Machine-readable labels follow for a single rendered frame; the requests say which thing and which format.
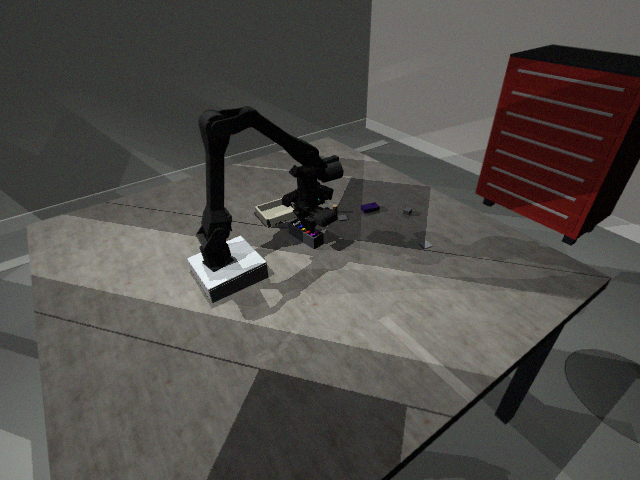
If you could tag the beige shallow tray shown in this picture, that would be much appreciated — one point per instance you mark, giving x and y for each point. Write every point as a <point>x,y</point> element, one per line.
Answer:
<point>274,213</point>

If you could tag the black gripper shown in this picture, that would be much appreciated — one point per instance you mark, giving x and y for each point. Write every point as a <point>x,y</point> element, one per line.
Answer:
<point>307,208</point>

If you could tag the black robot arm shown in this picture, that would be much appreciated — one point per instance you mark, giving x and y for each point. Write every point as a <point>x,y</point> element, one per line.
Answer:
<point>216,128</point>

